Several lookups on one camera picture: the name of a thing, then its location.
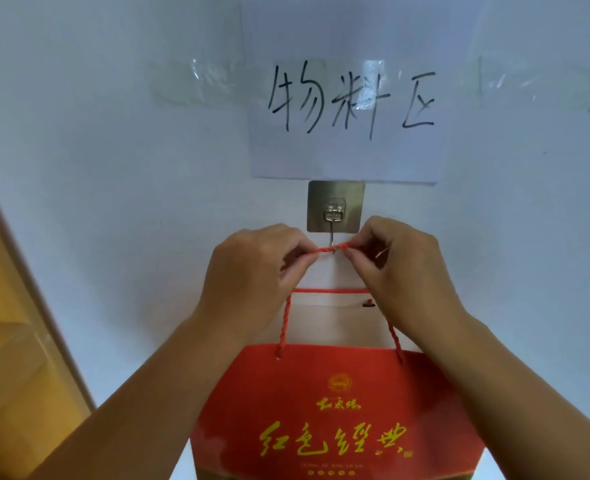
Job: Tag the person's left hand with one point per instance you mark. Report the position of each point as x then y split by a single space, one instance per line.
245 284

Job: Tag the person's right hand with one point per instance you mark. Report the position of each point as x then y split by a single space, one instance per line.
415 284

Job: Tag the person's right thumb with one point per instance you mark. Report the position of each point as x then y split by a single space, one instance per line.
362 269

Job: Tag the person's left thumb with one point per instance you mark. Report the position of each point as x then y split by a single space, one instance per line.
300 269

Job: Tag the red paper gift bag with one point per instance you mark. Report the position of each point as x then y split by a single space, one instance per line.
325 394

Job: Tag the person's left forearm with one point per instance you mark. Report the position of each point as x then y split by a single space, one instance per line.
145 409

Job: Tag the person's right forearm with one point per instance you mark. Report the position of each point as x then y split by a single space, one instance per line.
520 404

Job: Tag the white paper sign, handwritten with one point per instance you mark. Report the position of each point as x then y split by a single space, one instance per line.
345 154

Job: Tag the clear tape strip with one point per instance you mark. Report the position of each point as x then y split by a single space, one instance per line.
535 84
185 84

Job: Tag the metal adhesive wall hook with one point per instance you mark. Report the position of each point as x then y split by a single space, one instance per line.
320 199

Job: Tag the wooden door frame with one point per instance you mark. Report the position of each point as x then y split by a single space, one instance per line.
15 344

